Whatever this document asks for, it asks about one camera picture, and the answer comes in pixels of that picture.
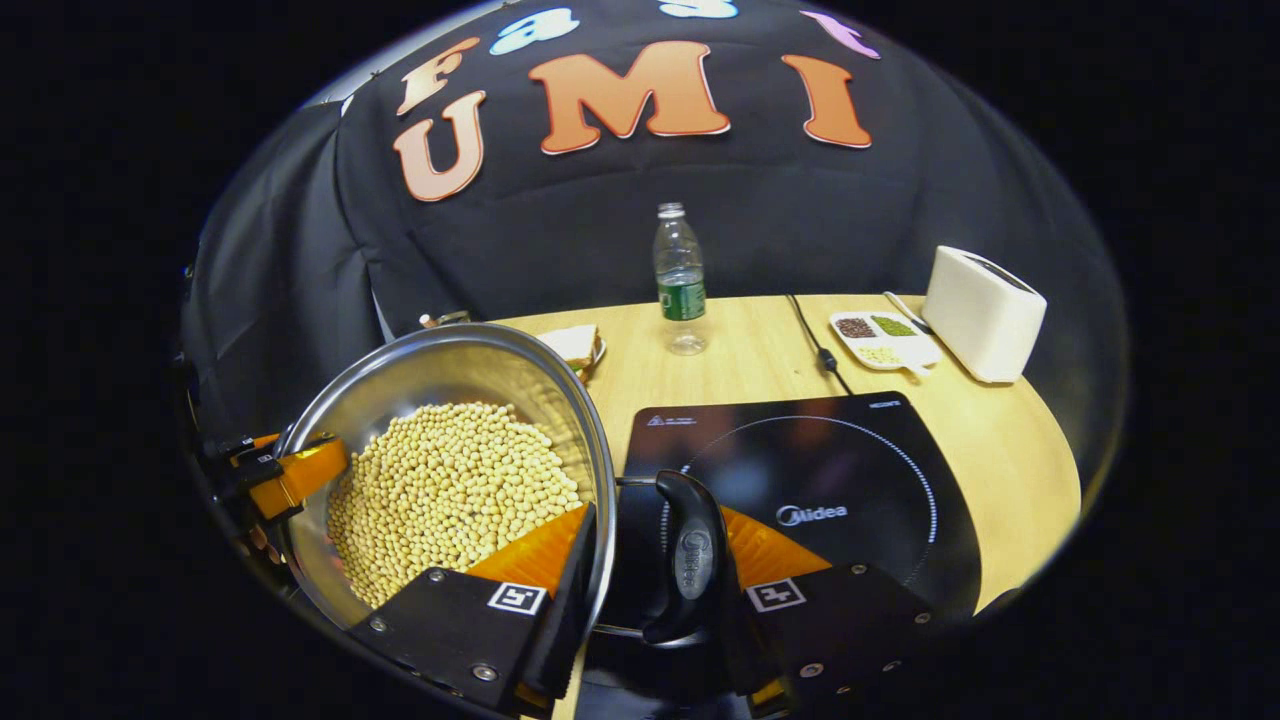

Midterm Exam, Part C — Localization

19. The clear plastic water bottle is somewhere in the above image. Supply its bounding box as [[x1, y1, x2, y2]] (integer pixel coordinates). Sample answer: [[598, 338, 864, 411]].
[[653, 202, 708, 357]]

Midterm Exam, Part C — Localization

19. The black backdrop cloth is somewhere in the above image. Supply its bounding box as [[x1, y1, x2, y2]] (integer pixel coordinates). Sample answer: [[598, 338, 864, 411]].
[[180, 0, 1131, 481]]

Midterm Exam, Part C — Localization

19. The steel pot with black handle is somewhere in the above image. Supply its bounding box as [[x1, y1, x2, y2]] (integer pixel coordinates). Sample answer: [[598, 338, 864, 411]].
[[275, 322, 736, 651]]

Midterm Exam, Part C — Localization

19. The white box appliance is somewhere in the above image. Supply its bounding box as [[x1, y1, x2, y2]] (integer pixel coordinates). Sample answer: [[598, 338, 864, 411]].
[[921, 246, 1048, 384]]

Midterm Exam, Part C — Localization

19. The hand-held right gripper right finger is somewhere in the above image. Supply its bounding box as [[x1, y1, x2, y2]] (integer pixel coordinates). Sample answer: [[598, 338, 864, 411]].
[[715, 505, 941, 716]]

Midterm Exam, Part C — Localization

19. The black induction cooktop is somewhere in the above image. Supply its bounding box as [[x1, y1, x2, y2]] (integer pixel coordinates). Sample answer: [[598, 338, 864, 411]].
[[580, 392, 983, 720]]

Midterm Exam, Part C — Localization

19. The sandwich with lettuce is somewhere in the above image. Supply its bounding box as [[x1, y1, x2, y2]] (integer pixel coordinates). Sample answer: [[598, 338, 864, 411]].
[[537, 324, 601, 373]]

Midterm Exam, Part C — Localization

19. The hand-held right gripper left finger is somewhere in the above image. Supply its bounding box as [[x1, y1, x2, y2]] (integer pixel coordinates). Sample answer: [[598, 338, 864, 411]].
[[345, 500, 599, 719]]

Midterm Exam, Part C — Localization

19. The heap of yellow soybeans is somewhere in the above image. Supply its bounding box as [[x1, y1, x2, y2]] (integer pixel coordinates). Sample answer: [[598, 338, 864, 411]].
[[327, 402, 584, 609]]

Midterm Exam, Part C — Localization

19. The black power cable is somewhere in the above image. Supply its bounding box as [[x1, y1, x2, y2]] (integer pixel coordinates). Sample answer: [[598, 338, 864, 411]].
[[787, 294, 856, 396]]

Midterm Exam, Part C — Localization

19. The white divided dish with beans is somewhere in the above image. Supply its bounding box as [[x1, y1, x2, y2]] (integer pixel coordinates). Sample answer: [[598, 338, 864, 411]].
[[829, 311, 943, 379]]

